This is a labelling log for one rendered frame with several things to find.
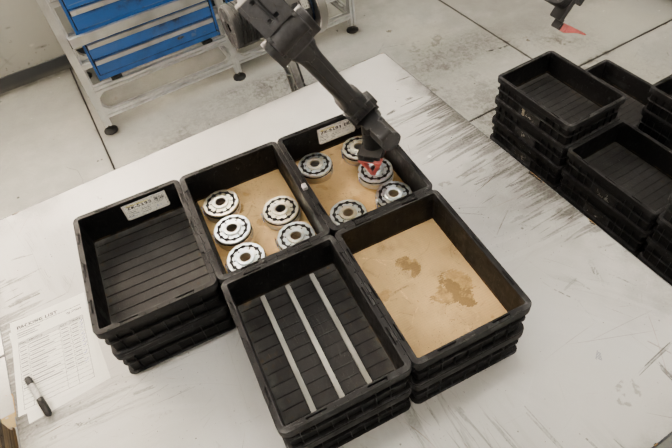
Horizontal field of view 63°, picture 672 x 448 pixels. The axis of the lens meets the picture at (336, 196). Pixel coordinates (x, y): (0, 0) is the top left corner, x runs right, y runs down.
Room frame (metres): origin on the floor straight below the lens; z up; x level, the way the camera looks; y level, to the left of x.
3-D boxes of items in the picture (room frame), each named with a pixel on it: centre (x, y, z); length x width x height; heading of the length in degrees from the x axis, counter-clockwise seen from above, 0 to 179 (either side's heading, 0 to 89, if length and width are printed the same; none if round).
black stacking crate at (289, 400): (0.62, 0.10, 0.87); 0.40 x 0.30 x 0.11; 19
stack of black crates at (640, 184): (1.31, -1.11, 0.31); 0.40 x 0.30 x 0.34; 24
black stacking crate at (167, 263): (0.90, 0.51, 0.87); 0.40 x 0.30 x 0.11; 19
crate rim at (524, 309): (0.71, -0.18, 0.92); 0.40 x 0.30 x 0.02; 19
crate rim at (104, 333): (0.90, 0.51, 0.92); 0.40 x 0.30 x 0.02; 19
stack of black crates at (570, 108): (1.68, -0.94, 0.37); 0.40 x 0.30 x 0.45; 24
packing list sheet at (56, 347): (0.77, 0.82, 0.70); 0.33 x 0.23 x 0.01; 24
